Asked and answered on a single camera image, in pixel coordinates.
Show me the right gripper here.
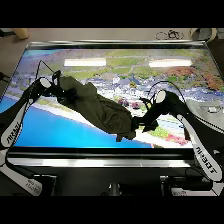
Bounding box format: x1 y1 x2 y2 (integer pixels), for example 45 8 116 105
131 109 160 133

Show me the dark green shirt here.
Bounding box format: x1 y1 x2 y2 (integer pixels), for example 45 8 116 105
57 75 138 142

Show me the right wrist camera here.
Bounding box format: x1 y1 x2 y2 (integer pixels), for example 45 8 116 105
139 96 154 113

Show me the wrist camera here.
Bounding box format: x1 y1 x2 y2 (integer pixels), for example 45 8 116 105
50 69 63 88
139 96 154 113

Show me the black cable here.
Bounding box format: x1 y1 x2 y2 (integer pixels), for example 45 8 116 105
146 80 188 108
35 59 56 81

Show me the silver frame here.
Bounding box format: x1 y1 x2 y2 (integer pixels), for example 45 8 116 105
0 153 224 197

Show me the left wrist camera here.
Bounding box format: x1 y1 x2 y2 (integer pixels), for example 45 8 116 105
50 69 63 88

